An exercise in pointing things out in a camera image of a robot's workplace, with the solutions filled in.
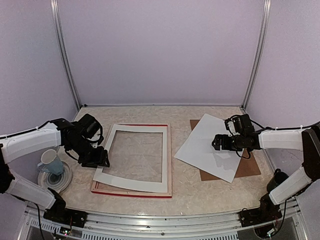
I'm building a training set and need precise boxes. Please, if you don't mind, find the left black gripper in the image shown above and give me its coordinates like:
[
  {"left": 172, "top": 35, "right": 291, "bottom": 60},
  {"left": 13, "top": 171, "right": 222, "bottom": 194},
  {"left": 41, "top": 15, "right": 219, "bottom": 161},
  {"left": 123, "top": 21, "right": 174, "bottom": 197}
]
[{"left": 67, "top": 137, "right": 110, "bottom": 168}]

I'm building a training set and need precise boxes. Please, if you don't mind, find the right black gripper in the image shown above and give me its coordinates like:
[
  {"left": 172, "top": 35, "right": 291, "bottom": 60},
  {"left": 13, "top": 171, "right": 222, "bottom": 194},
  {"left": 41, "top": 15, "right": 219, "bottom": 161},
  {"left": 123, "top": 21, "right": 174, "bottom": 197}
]
[{"left": 211, "top": 134, "right": 245, "bottom": 152}]

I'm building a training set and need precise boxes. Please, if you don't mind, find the white photo paper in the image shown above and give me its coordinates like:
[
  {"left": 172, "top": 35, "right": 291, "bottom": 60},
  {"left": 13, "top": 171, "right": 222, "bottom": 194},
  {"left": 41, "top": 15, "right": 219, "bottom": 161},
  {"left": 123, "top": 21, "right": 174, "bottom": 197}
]
[{"left": 174, "top": 113, "right": 241, "bottom": 183}]

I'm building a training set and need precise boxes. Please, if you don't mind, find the clear acrylic sheet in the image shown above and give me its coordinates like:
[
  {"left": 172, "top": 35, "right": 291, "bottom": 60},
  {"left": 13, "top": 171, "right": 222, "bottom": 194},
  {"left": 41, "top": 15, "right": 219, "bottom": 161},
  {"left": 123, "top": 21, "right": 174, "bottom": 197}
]
[{"left": 102, "top": 131, "right": 163, "bottom": 183}]

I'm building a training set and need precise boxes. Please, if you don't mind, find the wooden red photo frame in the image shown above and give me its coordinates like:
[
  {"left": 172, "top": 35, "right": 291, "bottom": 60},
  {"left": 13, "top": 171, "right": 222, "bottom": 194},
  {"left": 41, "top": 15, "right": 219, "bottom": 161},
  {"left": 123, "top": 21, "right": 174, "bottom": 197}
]
[{"left": 91, "top": 123, "right": 173, "bottom": 199}]

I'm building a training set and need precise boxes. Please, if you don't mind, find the white mat board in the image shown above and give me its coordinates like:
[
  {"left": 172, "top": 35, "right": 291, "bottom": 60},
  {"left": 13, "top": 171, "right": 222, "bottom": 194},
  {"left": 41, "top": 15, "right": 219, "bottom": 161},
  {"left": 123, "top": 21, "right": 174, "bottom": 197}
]
[{"left": 93, "top": 123, "right": 172, "bottom": 194}]

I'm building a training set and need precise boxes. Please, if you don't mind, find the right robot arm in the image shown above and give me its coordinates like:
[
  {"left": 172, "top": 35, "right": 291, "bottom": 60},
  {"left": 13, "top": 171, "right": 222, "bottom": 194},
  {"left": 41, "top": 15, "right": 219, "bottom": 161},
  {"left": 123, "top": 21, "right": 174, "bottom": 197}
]
[{"left": 211, "top": 114, "right": 320, "bottom": 227}]

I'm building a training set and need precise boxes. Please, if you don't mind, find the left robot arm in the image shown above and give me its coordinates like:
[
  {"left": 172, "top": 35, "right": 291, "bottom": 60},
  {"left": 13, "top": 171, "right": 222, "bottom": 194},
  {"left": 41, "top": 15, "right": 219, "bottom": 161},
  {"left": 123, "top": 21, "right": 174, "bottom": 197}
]
[{"left": 0, "top": 114, "right": 110, "bottom": 227}]

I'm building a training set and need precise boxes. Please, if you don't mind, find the white round plate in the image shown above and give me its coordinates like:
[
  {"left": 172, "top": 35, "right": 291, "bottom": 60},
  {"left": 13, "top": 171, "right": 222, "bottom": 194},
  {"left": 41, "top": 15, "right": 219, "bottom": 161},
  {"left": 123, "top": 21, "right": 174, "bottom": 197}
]
[{"left": 37, "top": 161, "right": 73, "bottom": 193}]

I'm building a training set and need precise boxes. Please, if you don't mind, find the light blue cup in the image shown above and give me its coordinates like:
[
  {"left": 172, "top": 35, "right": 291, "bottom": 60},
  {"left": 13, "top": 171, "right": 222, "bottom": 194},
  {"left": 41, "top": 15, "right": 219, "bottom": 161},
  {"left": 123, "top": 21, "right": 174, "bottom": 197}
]
[{"left": 37, "top": 149, "right": 64, "bottom": 176}]

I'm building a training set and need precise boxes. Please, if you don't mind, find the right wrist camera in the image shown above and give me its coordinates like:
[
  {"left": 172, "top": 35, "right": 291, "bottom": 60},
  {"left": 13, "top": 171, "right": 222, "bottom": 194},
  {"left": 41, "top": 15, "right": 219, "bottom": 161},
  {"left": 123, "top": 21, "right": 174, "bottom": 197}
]
[{"left": 224, "top": 117, "right": 236, "bottom": 135}]

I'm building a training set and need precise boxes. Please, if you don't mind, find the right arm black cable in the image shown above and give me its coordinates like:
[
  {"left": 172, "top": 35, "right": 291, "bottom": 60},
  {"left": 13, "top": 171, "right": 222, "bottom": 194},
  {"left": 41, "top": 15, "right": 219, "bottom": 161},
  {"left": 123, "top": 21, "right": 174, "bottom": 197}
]
[{"left": 249, "top": 119, "right": 320, "bottom": 132}]

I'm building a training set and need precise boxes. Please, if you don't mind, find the aluminium front rail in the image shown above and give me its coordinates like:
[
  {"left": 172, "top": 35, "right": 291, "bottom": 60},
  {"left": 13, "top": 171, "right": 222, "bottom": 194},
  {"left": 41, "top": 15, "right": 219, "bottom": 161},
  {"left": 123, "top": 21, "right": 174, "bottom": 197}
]
[{"left": 23, "top": 198, "right": 305, "bottom": 240}]

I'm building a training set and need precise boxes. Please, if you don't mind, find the right aluminium post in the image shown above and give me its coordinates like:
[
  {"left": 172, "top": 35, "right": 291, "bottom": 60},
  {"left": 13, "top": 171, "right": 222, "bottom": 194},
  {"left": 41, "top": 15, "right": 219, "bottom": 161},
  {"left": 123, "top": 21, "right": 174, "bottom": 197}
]
[{"left": 241, "top": 0, "right": 272, "bottom": 112}]

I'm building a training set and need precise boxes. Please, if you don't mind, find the aluminium post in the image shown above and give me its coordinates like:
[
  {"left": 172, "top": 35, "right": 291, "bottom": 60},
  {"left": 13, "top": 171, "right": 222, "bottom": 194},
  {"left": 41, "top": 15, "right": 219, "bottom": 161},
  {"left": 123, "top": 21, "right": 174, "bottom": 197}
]
[
  {"left": 241, "top": 0, "right": 272, "bottom": 112},
  {"left": 50, "top": 0, "right": 82, "bottom": 111}
]

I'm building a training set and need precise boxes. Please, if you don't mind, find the left aluminium post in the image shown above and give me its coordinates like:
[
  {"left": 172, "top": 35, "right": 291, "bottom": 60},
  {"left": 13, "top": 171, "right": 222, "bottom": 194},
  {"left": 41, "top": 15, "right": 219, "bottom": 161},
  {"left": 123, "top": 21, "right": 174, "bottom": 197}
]
[{"left": 50, "top": 0, "right": 82, "bottom": 111}]

